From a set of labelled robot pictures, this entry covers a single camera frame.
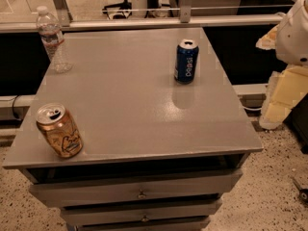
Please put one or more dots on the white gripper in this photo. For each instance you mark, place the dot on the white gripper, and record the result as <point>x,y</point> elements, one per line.
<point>294,38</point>

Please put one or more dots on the blue pepsi can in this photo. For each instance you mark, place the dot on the blue pepsi can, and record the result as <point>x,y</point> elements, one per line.
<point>186,59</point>

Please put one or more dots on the orange soda can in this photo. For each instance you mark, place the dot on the orange soda can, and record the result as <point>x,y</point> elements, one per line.
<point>59,129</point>

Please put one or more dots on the clear plastic water bottle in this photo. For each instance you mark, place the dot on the clear plastic water bottle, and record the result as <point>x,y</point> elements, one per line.
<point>52,37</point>

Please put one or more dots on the black caster wheel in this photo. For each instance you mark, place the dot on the black caster wheel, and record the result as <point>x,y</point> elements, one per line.
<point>303,193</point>

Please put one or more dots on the grey drawer cabinet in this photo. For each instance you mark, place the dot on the grey drawer cabinet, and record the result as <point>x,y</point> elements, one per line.
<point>134,118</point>

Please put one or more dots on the black office chair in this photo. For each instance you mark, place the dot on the black office chair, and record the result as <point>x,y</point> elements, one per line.
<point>117,9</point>

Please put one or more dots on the middle grey drawer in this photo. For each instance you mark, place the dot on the middle grey drawer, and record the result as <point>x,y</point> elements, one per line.
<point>142,212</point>

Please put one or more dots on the grey drawer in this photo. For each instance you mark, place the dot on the grey drawer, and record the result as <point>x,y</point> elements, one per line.
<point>142,212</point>
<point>136,188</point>
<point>172,224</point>

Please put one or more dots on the bottom grey drawer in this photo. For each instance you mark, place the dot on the bottom grey drawer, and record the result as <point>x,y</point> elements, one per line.
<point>172,224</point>

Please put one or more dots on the top grey drawer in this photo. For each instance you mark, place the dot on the top grey drawer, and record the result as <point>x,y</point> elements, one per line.
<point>136,188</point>

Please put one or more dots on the metal railing frame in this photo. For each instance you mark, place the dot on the metal railing frame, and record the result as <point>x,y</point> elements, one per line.
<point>86,15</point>

